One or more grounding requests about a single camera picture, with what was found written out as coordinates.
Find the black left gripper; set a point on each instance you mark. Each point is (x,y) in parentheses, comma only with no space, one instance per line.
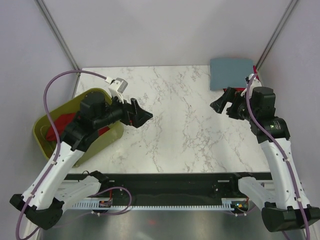
(137,115)

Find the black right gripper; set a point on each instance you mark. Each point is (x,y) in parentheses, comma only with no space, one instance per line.
(219,105)

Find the blue-grey t-shirt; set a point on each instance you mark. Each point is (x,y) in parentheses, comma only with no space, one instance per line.
(229,72)

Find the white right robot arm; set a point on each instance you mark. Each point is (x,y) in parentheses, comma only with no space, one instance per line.
(288,208)

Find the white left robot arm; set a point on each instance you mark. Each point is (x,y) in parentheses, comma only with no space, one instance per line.
(42,203)

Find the folded crimson t-shirt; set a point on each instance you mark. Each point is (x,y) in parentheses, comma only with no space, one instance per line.
(255,72)

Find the red t-shirt in bin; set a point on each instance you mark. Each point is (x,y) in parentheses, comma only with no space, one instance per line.
(63,120)

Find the olive green plastic bin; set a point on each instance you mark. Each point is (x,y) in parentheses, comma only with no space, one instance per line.
(42,125)

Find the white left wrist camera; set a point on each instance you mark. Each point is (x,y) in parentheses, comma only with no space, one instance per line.
(116,87)

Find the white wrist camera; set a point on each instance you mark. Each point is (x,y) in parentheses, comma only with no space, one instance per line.
(116,87)
(255,83)

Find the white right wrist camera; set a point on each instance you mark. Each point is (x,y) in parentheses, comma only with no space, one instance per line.
(255,83)

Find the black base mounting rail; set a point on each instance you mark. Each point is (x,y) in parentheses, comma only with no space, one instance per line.
(178,187)

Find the white slotted cable duct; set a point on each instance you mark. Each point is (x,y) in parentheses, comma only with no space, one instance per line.
(102,204)

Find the right aluminium frame post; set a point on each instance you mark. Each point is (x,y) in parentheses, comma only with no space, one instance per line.
(277,32)

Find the aluminium frame post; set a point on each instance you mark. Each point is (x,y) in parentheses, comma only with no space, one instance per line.
(44,10)
(277,32)

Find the left aluminium frame post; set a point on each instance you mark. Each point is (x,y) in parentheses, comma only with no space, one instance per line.
(44,10)

